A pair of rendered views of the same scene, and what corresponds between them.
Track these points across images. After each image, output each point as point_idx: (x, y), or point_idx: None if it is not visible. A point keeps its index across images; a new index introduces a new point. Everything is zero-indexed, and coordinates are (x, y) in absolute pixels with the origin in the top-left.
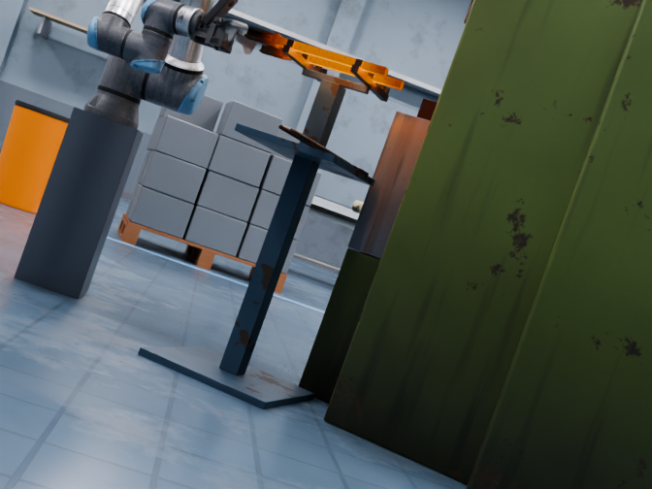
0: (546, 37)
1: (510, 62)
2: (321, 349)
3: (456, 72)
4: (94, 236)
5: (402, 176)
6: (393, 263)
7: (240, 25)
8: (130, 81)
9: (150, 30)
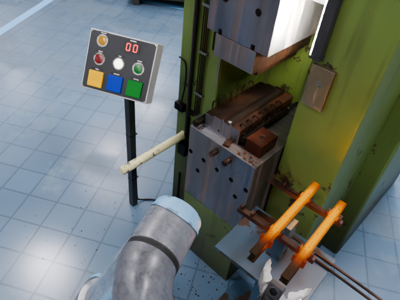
0: (382, 109)
1: (366, 133)
2: (233, 264)
3: (346, 159)
4: None
5: (259, 188)
6: (309, 237)
7: (308, 294)
8: None
9: None
